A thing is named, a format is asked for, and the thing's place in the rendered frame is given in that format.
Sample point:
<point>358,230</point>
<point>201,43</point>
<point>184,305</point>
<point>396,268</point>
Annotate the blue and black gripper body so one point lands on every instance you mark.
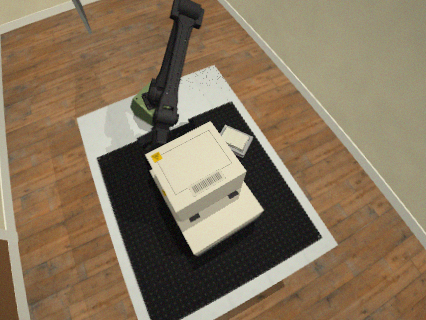
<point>170,136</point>

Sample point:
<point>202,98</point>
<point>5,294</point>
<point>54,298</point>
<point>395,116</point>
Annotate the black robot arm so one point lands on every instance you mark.
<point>164,89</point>

